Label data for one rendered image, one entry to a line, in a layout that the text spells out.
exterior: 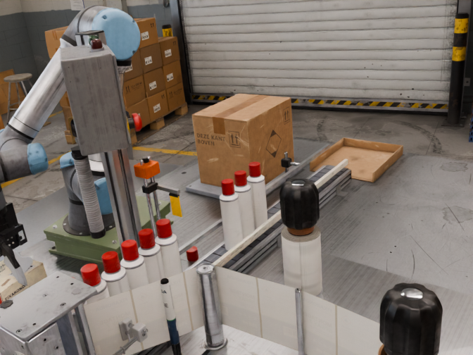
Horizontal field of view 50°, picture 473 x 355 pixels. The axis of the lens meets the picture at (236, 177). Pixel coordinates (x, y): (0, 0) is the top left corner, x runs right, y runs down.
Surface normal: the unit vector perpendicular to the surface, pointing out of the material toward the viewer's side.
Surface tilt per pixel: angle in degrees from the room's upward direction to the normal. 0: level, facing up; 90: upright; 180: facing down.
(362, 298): 0
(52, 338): 90
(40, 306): 0
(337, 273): 0
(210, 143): 90
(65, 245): 90
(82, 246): 90
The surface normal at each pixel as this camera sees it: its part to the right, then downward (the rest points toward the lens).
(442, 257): -0.09, -0.91
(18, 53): 0.89, 0.10
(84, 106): 0.32, 0.35
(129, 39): 0.58, 0.22
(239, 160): -0.57, 0.37
